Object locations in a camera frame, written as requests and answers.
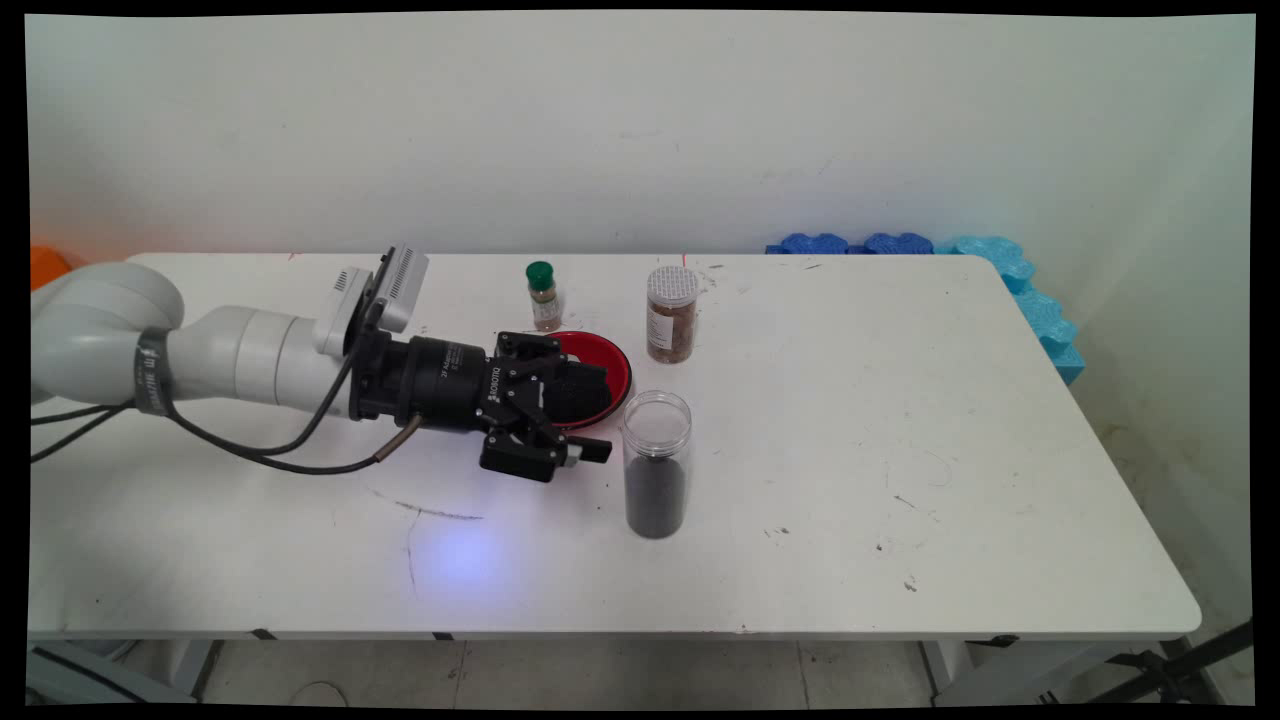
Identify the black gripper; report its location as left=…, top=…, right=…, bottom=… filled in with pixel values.
left=350, top=331, right=613, bottom=484

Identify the clear jar with black powder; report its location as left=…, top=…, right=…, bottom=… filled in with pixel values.
left=620, top=390, right=693, bottom=541

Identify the red bowl with black powder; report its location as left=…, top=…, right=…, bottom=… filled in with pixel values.
left=545, top=331, right=634, bottom=431

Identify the small green-capped spice bottle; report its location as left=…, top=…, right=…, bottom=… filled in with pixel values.
left=525, top=261, right=564, bottom=333

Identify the white-lidded brown spice jar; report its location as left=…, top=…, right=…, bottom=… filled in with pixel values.
left=645, top=265, right=700, bottom=365

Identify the grey table leg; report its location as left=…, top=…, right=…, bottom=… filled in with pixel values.
left=27, top=640, right=216, bottom=706

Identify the orange object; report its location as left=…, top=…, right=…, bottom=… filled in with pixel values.
left=30, top=245, right=73, bottom=293

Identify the light blue foam mat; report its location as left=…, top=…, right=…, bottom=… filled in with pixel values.
left=935, top=235, right=1087, bottom=386

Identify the black stand bar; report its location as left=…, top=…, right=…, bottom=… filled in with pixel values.
left=1085, top=620, right=1254, bottom=706

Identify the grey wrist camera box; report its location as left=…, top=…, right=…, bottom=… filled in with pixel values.
left=372, top=245, right=431, bottom=336

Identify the black camera cable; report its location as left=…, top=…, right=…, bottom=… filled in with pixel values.
left=30, top=298, right=386, bottom=459

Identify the grey velcro arm strap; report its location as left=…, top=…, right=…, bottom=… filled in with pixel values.
left=135, top=328, right=176, bottom=416

